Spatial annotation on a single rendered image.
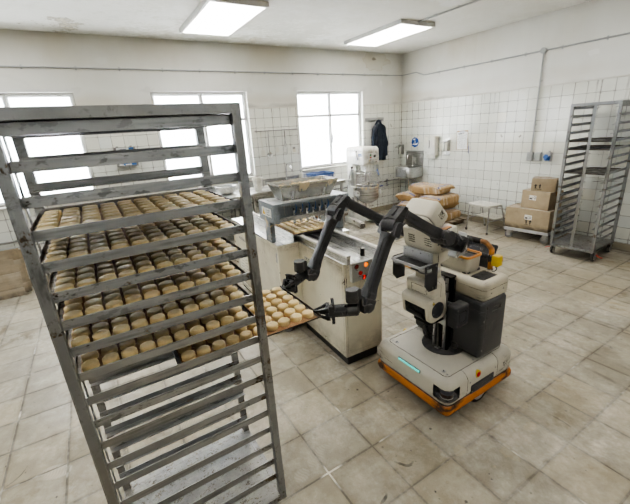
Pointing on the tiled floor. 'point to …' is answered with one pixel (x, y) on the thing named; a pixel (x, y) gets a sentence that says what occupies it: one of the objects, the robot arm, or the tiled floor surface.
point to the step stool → (486, 212)
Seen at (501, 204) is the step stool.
